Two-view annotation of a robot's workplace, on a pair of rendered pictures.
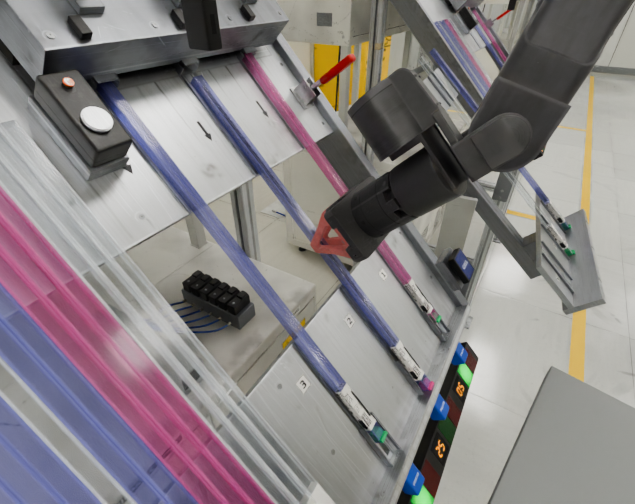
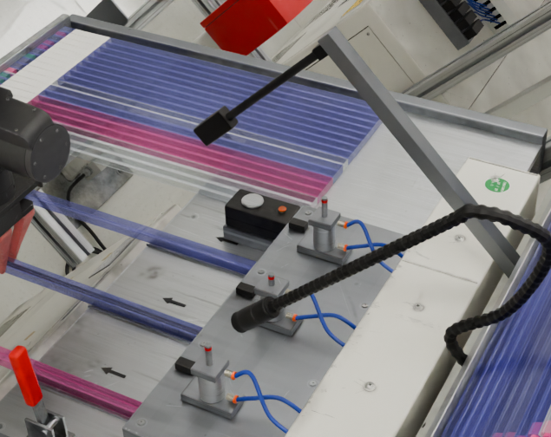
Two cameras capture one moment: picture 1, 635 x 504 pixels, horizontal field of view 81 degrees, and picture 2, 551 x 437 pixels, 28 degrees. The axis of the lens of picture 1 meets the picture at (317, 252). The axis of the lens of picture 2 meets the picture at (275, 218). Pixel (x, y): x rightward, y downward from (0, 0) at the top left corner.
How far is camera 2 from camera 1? 1.23 m
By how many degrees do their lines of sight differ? 89
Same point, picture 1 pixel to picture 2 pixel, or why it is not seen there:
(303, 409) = not seen: hidden behind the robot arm
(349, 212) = (17, 183)
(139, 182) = (207, 234)
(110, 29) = (284, 243)
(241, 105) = (143, 356)
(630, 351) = not seen: outside the picture
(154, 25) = (260, 270)
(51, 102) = (284, 205)
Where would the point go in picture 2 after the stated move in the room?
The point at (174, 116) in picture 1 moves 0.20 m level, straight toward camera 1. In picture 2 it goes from (208, 296) to (172, 120)
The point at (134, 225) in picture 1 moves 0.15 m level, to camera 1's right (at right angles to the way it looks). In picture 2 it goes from (195, 210) to (80, 160)
